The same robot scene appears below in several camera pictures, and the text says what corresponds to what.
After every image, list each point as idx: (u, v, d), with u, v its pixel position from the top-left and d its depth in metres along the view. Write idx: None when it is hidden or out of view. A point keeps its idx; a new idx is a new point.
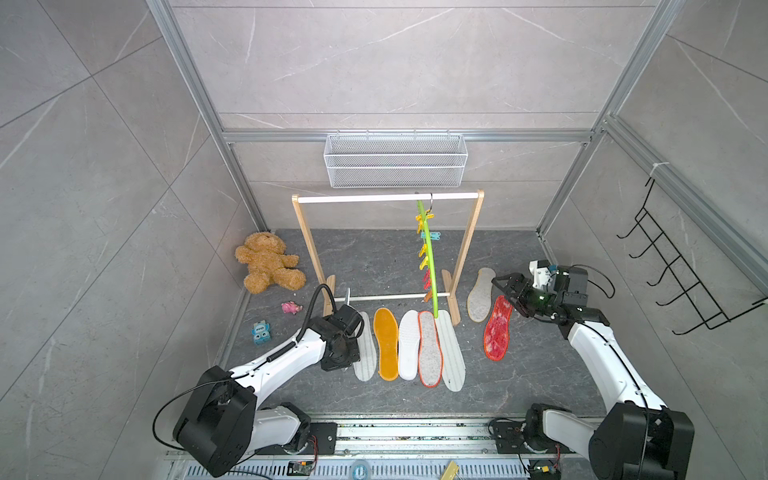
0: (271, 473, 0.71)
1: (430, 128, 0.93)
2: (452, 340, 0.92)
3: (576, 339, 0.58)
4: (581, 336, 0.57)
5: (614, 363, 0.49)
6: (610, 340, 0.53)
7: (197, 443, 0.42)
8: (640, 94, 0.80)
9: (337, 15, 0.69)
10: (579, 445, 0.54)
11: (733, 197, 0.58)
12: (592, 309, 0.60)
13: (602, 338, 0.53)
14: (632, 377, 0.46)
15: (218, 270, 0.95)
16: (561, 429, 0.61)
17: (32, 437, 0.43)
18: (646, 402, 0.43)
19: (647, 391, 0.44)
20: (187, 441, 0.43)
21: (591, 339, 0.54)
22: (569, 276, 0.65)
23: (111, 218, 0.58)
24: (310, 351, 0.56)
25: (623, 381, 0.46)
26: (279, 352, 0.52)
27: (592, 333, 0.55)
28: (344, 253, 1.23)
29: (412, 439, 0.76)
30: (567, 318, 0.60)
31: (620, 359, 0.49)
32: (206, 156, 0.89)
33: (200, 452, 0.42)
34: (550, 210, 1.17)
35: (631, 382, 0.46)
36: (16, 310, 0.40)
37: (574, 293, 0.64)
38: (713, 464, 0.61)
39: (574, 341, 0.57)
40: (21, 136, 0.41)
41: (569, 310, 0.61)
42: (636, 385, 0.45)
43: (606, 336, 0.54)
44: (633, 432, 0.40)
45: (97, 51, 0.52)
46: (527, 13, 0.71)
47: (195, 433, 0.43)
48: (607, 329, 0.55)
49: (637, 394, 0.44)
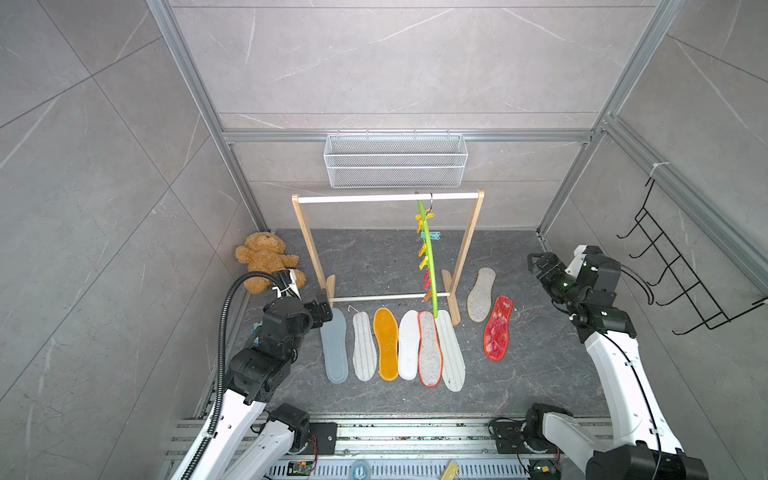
0: (271, 473, 0.71)
1: (430, 128, 0.93)
2: (452, 339, 0.92)
3: (593, 348, 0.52)
4: (601, 349, 0.51)
5: (631, 390, 0.44)
6: (632, 361, 0.47)
7: None
8: (640, 94, 0.80)
9: (338, 15, 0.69)
10: (575, 453, 0.55)
11: (733, 197, 0.58)
12: (619, 314, 0.53)
13: (624, 356, 0.48)
14: (649, 409, 0.42)
15: (218, 269, 0.95)
16: (560, 433, 0.61)
17: (32, 437, 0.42)
18: (659, 442, 0.39)
19: (663, 429, 0.40)
20: None
21: (610, 356, 0.49)
22: (597, 270, 0.57)
23: (112, 219, 0.58)
24: (236, 429, 0.44)
25: (638, 414, 0.42)
26: (196, 458, 0.42)
27: (614, 348, 0.49)
28: (344, 253, 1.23)
29: (412, 439, 0.76)
30: (587, 321, 0.54)
31: (643, 387, 0.44)
32: (206, 156, 0.89)
33: None
34: (550, 210, 1.17)
35: (646, 417, 0.42)
36: (16, 310, 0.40)
37: (600, 290, 0.56)
38: (713, 464, 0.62)
39: (592, 352, 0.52)
40: (21, 136, 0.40)
41: (589, 312, 0.54)
42: (652, 420, 0.41)
43: (629, 354, 0.48)
44: (641, 476, 0.38)
45: (97, 52, 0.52)
46: (527, 13, 0.71)
47: None
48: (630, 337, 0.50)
49: (650, 432, 0.40)
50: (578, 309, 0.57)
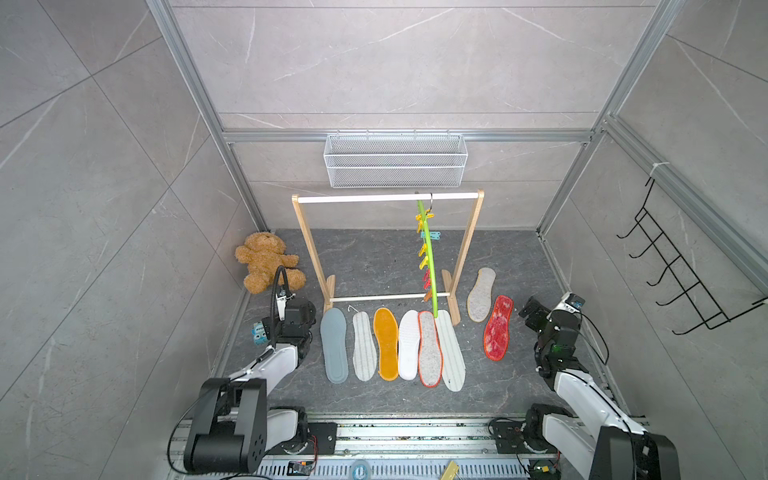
0: (271, 473, 0.71)
1: (430, 128, 0.93)
2: (453, 339, 0.92)
3: (560, 387, 0.62)
4: (566, 382, 0.60)
5: (595, 398, 0.53)
6: (590, 382, 0.57)
7: (221, 451, 0.42)
8: (640, 94, 0.80)
9: (337, 15, 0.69)
10: (574, 456, 0.55)
11: (733, 197, 0.58)
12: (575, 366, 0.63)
13: (582, 380, 0.58)
14: (613, 407, 0.50)
15: (218, 269, 0.95)
16: (561, 436, 0.61)
17: (32, 437, 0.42)
18: (628, 426, 0.46)
19: (628, 418, 0.48)
20: (208, 453, 0.42)
21: (573, 382, 0.59)
22: (557, 329, 0.68)
23: (112, 219, 0.58)
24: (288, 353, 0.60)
25: (606, 410, 0.50)
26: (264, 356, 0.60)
27: (574, 377, 0.59)
28: (344, 253, 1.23)
29: (412, 439, 0.76)
30: (550, 372, 0.65)
31: (603, 395, 0.53)
32: (207, 156, 0.90)
33: (227, 456, 0.41)
34: (550, 210, 1.17)
35: (613, 411, 0.49)
36: (16, 310, 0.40)
37: (562, 346, 0.66)
38: (713, 464, 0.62)
39: (558, 389, 0.63)
40: (20, 136, 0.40)
41: (551, 365, 0.65)
42: (617, 413, 0.49)
43: (586, 378, 0.59)
44: (622, 456, 0.42)
45: (97, 52, 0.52)
46: (527, 13, 0.71)
47: (213, 443, 0.42)
48: (588, 375, 0.60)
49: (618, 420, 0.47)
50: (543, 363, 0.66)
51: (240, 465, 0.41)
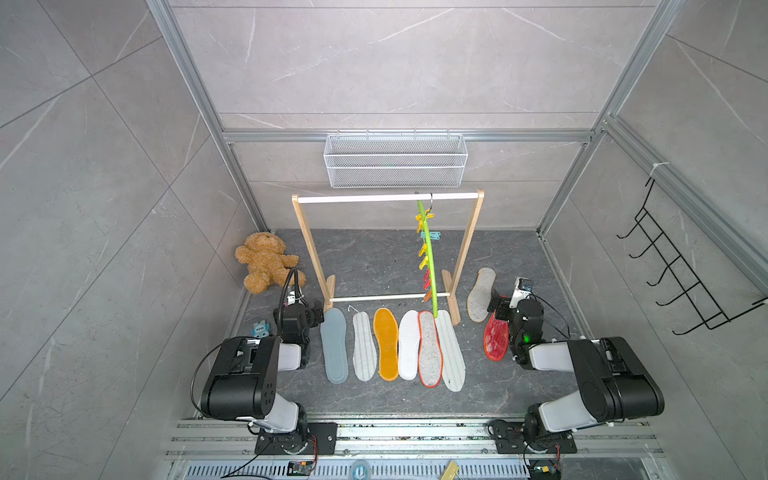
0: (271, 473, 0.71)
1: (430, 128, 0.93)
2: (452, 339, 0.92)
3: (537, 361, 0.68)
4: (539, 354, 0.68)
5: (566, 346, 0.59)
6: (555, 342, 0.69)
7: (235, 396, 0.45)
8: (639, 94, 0.80)
9: (337, 15, 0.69)
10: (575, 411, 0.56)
11: (733, 198, 0.58)
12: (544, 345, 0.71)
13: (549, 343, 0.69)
14: None
15: (218, 269, 0.95)
16: (558, 415, 0.62)
17: (32, 437, 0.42)
18: None
19: None
20: (223, 399, 0.45)
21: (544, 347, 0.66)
22: (526, 319, 0.74)
23: (112, 219, 0.58)
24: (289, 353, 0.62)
25: None
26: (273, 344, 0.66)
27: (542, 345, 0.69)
28: (344, 254, 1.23)
29: (412, 439, 0.76)
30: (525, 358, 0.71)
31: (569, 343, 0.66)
32: (207, 156, 0.90)
33: (241, 400, 0.45)
34: (550, 210, 1.17)
35: None
36: (15, 310, 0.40)
37: (531, 332, 0.73)
38: (715, 463, 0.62)
39: (534, 363, 0.69)
40: (21, 136, 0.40)
41: (525, 354, 0.72)
42: None
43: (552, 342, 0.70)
44: (592, 354, 0.49)
45: (97, 52, 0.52)
46: (527, 12, 0.71)
47: (227, 390, 0.45)
48: (557, 342, 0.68)
49: None
50: (517, 351, 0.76)
51: (253, 407, 0.45)
